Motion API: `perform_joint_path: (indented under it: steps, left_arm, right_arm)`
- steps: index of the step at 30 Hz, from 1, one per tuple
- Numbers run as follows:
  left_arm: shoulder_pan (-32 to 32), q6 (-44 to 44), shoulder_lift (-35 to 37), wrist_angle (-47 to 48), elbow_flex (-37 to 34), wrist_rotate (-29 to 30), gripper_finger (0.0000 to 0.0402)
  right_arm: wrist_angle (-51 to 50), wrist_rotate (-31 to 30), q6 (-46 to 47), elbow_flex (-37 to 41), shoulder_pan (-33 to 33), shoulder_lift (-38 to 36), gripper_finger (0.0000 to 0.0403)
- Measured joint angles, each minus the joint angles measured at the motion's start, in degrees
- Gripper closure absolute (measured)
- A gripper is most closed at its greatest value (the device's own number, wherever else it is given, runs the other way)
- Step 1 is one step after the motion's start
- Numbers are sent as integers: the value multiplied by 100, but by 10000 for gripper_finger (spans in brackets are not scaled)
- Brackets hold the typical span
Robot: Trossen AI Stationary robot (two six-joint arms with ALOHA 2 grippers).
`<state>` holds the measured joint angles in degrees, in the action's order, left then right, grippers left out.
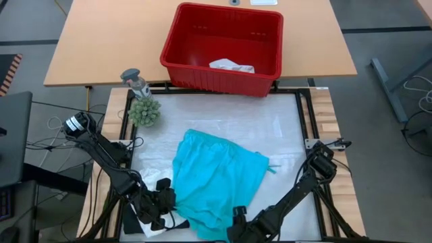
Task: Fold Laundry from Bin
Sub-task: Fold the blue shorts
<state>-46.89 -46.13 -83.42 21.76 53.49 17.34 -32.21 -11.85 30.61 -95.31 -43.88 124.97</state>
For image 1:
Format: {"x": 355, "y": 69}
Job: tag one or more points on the wooden desk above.
{"x": 427, "y": 8}
{"x": 101, "y": 40}

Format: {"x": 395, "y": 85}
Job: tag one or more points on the black t-shirt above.
{"x": 130, "y": 224}

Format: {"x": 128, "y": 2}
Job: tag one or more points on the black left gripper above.
{"x": 157, "y": 204}

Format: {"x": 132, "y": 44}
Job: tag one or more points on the green artificial plant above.
{"x": 145, "y": 112}

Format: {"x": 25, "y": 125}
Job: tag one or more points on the white card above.
{"x": 263, "y": 2}

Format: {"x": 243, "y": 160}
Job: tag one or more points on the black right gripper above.
{"x": 246, "y": 231}

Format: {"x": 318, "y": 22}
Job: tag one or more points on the black keyboard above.
{"x": 5, "y": 202}

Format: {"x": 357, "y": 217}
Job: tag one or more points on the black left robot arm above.
{"x": 108, "y": 158}

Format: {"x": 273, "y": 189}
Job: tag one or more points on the black aluminium table frame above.
{"x": 319, "y": 111}

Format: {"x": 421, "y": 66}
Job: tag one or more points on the thin white crumpled garment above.
{"x": 229, "y": 65}

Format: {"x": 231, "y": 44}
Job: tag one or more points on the hazard striped floor mat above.
{"x": 10, "y": 72}

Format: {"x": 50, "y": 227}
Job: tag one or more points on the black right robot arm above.
{"x": 303, "y": 185}

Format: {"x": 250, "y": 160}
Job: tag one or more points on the red plastic laundry bin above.
{"x": 202, "y": 40}

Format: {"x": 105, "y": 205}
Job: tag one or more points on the teal garment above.
{"x": 216, "y": 175}

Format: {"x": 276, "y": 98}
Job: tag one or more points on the grey metal desk leg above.
{"x": 384, "y": 87}

